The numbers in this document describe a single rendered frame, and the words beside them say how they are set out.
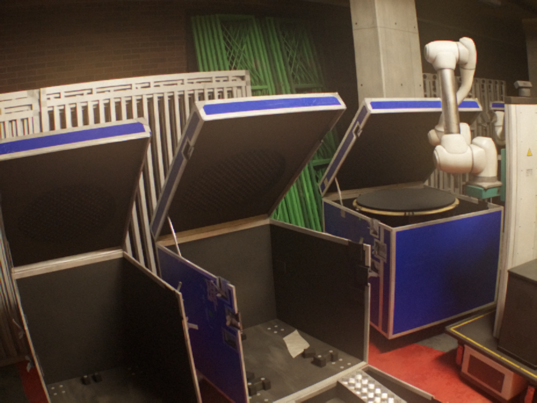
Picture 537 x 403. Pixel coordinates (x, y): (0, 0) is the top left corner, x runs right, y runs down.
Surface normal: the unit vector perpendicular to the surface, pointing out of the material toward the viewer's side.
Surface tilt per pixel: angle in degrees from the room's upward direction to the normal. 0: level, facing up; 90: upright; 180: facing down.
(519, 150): 90
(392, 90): 90
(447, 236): 90
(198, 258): 90
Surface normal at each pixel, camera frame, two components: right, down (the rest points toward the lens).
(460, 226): 0.31, 0.16
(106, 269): 0.58, 0.11
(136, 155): 0.45, 0.79
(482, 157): -0.11, 0.09
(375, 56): -0.77, 0.17
